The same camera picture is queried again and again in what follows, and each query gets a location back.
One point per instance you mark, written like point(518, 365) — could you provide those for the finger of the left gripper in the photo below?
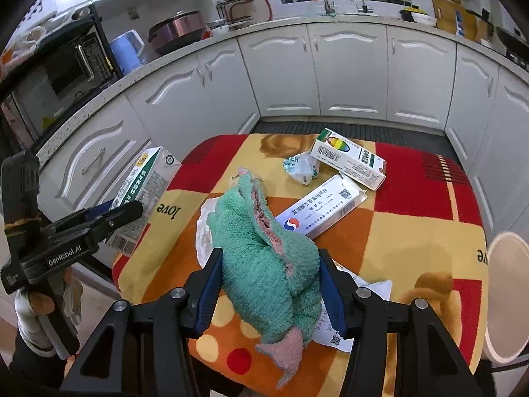
point(114, 219)
point(99, 210)

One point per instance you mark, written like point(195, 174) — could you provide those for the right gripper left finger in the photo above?
point(202, 288)

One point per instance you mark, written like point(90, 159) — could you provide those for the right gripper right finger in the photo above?
point(337, 290)

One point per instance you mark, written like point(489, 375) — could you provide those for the green fluffy cloth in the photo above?
point(270, 275)

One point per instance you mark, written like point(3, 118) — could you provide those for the green white milk carton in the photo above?
point(145, 183)

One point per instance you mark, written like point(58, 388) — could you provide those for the white trash bucket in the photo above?
point(506, 333)

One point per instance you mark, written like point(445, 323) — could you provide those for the gloved left hand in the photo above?
point(31, 307)

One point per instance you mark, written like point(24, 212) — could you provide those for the crumpled white tissue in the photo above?
point(203, 235)

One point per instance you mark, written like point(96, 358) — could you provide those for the white paper receipt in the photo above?
point(325, 334)

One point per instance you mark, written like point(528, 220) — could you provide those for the white flat medicine box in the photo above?
point(316, 212)

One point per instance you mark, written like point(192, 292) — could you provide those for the crumpled plastic wrapper blue print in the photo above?
point(302, 167)

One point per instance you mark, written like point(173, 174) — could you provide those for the rainbow medicine box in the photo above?
point(349, 158)

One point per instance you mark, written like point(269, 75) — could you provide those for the black microwave oven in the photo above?
point(70, 66)

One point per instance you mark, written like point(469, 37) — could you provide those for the blue electric kettle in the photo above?
point(127, 49)

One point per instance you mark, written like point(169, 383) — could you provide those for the dark red rice cooker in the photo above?
point(178, 31)

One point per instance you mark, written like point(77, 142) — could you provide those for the wooden cutting board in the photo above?
point(455, 19)

